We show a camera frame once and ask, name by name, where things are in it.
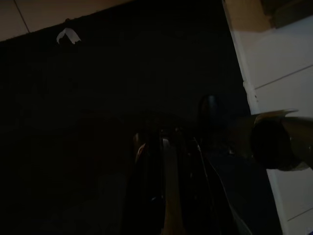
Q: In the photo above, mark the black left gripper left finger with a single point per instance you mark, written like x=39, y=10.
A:
x=149, y=191

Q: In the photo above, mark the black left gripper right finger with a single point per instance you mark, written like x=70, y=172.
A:
x=190, y=195

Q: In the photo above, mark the black robot right foot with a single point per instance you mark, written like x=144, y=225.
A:
x=210, y=107

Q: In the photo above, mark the black floor mat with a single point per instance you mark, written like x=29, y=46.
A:
x=97, y=85

